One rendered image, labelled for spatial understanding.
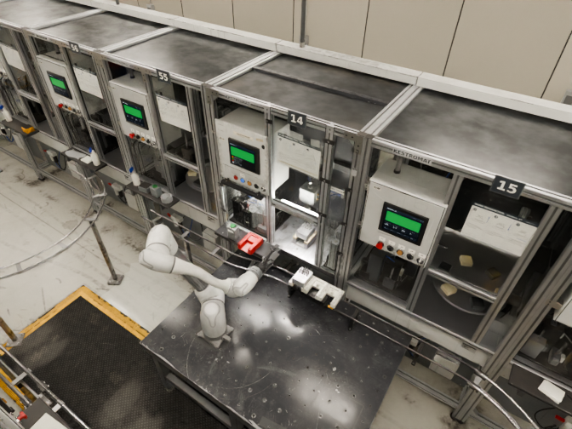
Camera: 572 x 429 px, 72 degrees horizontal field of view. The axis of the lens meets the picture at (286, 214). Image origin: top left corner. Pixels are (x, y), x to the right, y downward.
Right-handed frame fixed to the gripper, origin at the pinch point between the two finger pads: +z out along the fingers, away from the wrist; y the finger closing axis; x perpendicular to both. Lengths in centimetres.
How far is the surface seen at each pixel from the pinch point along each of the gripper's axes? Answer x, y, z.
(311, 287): -25.5, -26.6, 6.5
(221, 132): 57, 62, 20
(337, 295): -45, -24, 9
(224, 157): 57, 42, 20
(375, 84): -17, 88, 91
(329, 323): -46, -44, -1
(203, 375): 1, -44, -78
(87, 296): 174, -111, -61
